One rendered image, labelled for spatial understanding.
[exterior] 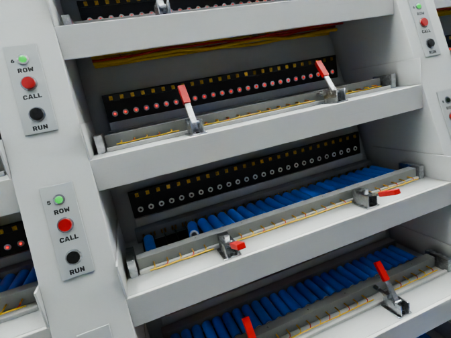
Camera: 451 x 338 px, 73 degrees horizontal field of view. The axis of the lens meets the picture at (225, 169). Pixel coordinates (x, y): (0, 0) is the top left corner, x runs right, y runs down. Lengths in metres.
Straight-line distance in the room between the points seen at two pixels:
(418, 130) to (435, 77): 0.10
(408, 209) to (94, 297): 0.53
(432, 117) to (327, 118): 0.22
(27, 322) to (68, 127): 0.26
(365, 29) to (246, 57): 0.27
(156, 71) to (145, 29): 0.20
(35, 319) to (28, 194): 0.17
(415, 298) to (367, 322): 0.11
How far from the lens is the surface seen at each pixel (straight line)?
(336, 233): 0.55
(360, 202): 0.60
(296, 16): 0.62
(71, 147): 0.46
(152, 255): 0.50
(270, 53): 0.79
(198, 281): 0.47
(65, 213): 0.46
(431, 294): 0.72
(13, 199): 0.48
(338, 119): 0.58
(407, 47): 0.73
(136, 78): 0.70
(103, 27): 0.52
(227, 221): 0.56
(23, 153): 0.48
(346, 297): 0.66
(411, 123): 0.74
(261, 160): 0.66
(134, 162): 0.46
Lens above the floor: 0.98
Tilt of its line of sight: 2 degrees up
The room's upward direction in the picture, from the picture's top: 16 degrees counter-clockwise
